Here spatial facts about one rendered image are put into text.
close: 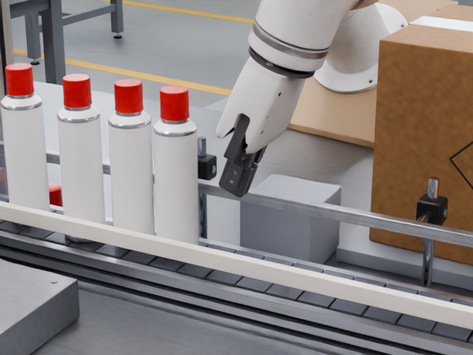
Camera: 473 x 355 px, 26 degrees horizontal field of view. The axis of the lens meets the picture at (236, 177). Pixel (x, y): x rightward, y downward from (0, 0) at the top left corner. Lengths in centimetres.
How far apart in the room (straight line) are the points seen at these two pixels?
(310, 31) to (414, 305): 30
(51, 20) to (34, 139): 219
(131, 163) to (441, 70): 38
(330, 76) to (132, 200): 69
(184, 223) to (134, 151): 10
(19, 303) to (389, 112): 50
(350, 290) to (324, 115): 74
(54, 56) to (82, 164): 227
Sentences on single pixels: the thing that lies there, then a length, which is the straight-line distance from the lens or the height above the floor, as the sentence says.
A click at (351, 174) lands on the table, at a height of 83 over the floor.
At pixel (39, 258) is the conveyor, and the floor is 86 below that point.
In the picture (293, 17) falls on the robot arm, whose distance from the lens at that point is 103.
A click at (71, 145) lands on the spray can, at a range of 124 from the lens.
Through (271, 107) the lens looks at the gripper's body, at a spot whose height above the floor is 110.
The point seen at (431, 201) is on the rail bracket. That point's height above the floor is 97.
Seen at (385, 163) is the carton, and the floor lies 96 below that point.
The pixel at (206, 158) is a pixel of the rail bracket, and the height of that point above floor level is 97.
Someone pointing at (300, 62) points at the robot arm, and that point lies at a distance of 105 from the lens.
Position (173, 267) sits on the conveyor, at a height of 88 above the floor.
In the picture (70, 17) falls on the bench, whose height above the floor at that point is 19.
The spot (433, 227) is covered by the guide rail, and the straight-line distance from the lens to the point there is 113.
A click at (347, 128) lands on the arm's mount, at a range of 177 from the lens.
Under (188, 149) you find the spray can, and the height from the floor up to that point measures 102.
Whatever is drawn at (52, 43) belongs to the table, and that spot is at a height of 58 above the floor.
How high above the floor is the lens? 142
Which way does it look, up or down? 22 degrees down
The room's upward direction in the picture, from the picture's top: straight up
